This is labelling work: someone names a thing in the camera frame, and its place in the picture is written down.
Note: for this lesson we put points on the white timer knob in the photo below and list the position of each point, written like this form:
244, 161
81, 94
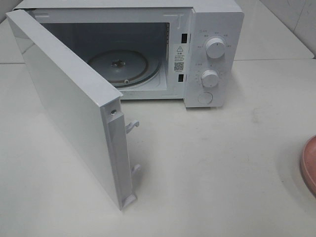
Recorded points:
209, 78

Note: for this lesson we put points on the white microwave door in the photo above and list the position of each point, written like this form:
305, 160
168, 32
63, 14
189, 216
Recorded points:
85, 107

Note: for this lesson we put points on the pink round plate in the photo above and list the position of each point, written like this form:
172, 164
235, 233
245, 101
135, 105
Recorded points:
308, 164

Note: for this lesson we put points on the glass microwave turntable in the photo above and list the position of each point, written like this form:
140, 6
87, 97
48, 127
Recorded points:
123, 68

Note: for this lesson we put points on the white warning label sticker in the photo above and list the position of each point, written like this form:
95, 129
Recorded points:
179, 56

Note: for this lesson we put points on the white microwave oven body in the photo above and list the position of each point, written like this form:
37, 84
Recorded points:
152, 27

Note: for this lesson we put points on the upper white power knob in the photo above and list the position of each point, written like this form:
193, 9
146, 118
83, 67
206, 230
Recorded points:
215, 47

